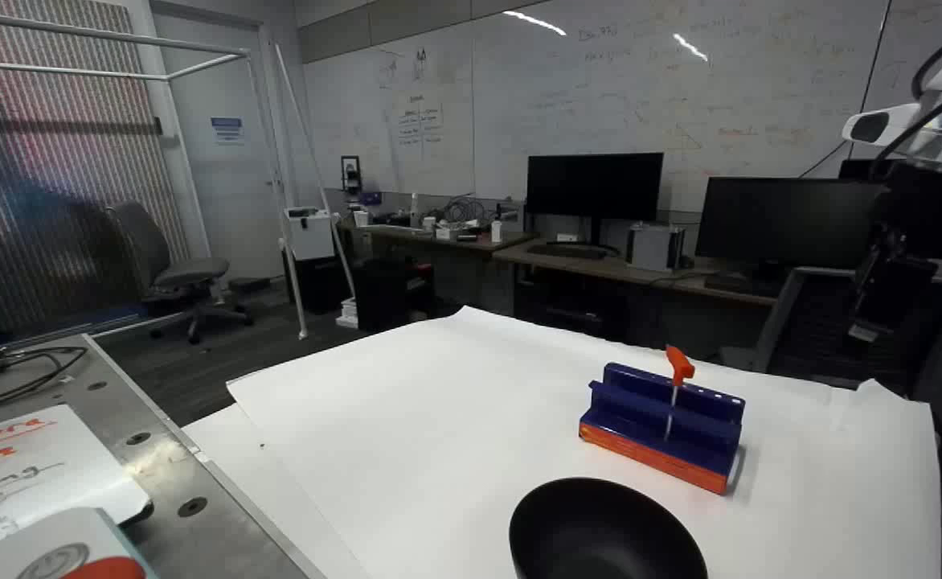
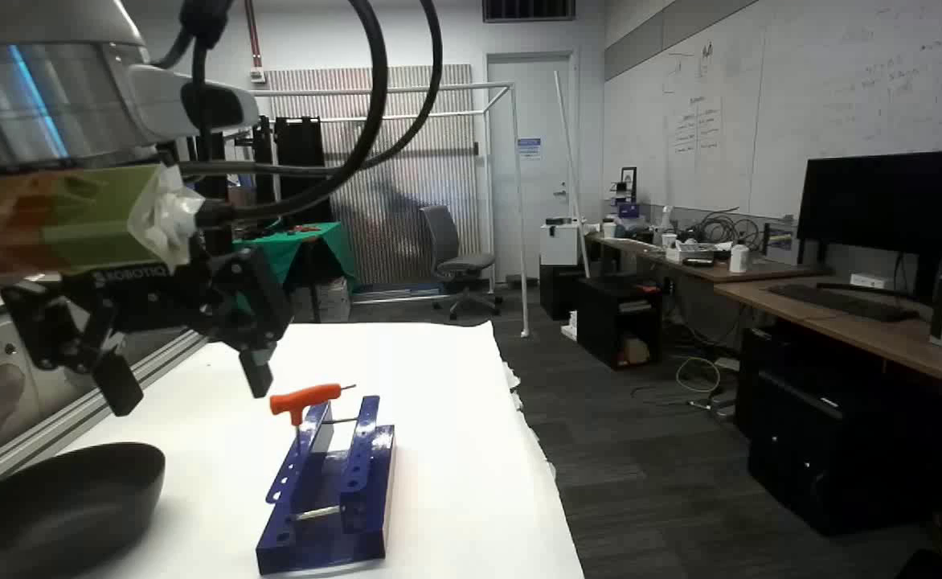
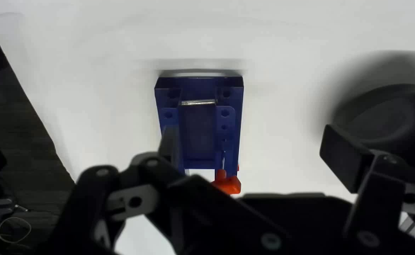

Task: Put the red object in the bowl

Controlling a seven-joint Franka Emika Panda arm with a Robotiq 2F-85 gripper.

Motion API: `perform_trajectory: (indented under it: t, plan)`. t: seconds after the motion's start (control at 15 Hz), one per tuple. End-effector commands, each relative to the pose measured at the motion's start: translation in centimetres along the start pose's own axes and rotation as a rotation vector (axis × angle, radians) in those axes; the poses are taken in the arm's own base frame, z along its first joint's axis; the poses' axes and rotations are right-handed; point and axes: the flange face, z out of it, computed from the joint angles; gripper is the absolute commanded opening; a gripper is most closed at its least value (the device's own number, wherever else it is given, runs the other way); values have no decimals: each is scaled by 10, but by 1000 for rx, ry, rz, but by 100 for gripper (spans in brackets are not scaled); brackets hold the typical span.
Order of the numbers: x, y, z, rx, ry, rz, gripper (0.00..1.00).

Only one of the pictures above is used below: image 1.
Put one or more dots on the red-tipped thin tool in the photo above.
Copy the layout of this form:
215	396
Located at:
682	370

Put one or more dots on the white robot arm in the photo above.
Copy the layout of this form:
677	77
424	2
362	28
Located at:
907	162

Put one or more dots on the black bowl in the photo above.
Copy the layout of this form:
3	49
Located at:
595	530

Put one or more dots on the wooden desk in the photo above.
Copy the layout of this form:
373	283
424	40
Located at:
527	251

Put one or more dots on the white cart with bin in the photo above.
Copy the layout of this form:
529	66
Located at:
318	265

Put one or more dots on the black monitor left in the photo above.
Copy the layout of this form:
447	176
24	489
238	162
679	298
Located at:
600	188

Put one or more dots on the black monitor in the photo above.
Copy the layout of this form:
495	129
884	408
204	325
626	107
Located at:
772	222
600	188

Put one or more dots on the white box on desk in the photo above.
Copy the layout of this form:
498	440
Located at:
654	247

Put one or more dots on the blue and orange holder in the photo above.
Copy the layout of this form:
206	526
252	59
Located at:
686	432

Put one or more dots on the black monitor right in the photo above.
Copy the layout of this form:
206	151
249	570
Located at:
772	222

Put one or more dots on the grey office chair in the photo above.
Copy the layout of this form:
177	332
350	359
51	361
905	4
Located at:
193	283

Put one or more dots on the black chair near table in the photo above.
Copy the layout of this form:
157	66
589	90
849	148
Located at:
812	337

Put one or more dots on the white and red booklet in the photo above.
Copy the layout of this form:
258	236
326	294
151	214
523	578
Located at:
71	544

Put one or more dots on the paper with red writing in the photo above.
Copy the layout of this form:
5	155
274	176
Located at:
53	462

